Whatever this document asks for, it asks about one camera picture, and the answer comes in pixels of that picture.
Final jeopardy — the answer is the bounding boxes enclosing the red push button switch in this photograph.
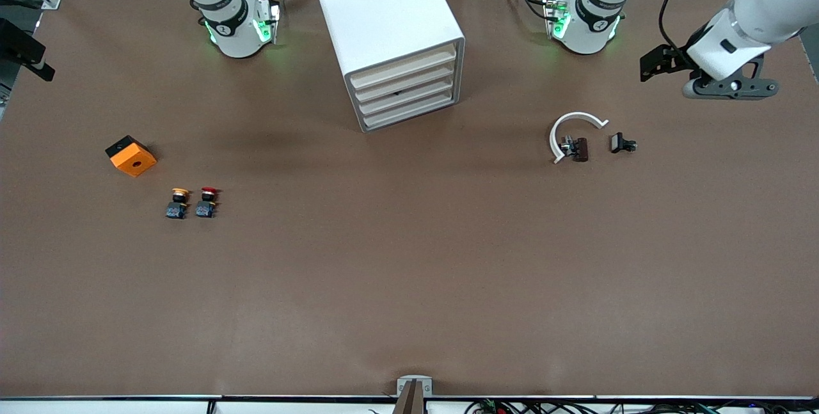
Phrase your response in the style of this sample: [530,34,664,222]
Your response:
[195,186,220,219]

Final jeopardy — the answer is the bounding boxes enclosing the white curved plastic arc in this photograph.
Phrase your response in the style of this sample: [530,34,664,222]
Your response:
[549,111,610,165]

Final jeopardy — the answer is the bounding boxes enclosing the small brown electrical component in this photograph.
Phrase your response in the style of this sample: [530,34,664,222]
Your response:
[561,136,591,163]

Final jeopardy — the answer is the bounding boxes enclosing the orange box with black side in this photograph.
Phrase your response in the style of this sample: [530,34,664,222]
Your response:
[105,135,158,178]

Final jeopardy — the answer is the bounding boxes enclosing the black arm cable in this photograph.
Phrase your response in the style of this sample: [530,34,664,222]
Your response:
[659,0,724,51]

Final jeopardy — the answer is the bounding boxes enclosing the yellow push button switch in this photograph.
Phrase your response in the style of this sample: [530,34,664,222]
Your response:
[165,187,193,221]

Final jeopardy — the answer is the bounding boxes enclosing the black metal table rail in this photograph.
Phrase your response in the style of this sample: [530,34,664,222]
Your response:
[0,394,819,402]

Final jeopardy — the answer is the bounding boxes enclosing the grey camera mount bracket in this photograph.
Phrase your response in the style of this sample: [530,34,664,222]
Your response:
[394,374,434,414]

